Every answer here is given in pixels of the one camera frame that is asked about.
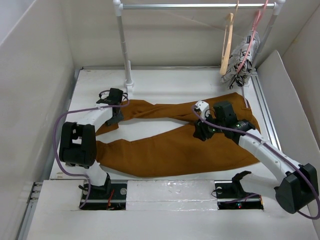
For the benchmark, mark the aluminium frame rail right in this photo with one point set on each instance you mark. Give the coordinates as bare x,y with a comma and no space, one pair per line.
269,126

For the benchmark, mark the white black printed garment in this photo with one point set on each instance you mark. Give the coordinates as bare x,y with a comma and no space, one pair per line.
236,57

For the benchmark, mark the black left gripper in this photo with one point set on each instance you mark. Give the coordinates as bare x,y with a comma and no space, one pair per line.
112,121

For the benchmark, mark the beige wooden hanger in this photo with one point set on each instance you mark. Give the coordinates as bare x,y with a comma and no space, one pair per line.
227,41

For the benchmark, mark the aluminium frame rail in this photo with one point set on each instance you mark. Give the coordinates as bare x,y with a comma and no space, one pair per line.
269,126
54,103

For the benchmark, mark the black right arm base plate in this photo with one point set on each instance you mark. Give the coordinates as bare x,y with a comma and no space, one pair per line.
231,196

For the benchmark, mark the brown trousers with striped trim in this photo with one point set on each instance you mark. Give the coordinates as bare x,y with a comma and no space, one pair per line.
173,153

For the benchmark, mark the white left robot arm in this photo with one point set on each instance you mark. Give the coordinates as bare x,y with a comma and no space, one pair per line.
78,145

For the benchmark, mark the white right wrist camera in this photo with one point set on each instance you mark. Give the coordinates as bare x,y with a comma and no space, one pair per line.
203,108

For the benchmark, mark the pink hanger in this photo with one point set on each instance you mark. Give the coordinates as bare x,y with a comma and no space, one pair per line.
255,24

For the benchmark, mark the white metal clothes rack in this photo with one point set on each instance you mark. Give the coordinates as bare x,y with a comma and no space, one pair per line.
119,7

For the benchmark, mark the aluminium frame rail left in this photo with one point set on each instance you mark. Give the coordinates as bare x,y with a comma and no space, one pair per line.
54,103

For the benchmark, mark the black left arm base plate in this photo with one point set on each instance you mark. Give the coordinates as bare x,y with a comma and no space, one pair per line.
114,200

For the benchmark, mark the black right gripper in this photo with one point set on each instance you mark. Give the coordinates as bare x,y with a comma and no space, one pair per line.
198,132

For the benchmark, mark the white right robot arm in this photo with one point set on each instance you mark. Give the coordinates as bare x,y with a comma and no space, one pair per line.
293,186

